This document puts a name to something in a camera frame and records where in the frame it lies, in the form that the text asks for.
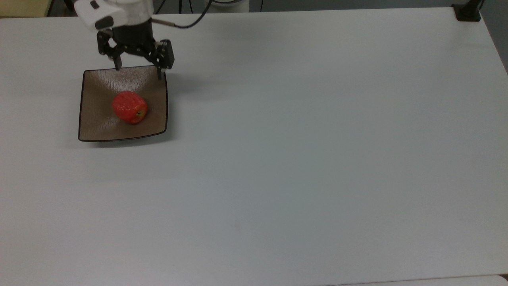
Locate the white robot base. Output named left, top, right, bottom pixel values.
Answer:
left=210, top=0, right=250, bottom=13

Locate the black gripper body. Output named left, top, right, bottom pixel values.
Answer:
left=112, top=18, right=156, bottom=56

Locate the black table clamp mount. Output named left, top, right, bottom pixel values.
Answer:
left=452, top=0, right=484, bottom=22

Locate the brown square ceramic plate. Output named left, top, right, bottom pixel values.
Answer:
left=78, top=65, right=169, bottom=143

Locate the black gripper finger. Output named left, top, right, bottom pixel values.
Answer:
left=148, top=39, right=175, bottom=80
left=97, top=30, right=123, bottom=72

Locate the red apple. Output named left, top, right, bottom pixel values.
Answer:
left=111, top=91, right=149, bottom=125

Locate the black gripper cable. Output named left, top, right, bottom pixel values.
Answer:
left=151, top=0, right=213, bottom=29

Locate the yellow wooden furniture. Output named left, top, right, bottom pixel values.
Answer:
left=0, top=0, right=54, bottom=18

